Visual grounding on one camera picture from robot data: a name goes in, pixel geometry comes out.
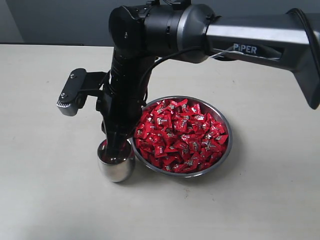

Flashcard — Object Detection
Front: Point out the steel cup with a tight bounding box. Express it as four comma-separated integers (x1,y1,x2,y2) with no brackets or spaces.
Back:
97,139,136,183

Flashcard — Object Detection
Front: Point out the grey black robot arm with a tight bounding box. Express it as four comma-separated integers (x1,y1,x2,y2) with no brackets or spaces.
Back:
101,0,320,156

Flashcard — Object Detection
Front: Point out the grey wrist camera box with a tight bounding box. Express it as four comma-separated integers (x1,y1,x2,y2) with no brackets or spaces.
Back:
56,68,87,117

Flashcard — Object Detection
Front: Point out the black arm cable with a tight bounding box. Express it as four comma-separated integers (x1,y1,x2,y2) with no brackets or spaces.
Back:
144,0,193,11

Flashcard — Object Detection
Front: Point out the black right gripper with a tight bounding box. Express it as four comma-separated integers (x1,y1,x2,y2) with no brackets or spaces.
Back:
96,49,157,157

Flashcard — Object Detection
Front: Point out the steel bowl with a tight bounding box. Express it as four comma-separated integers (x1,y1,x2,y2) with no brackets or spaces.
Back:
131,96,233,178

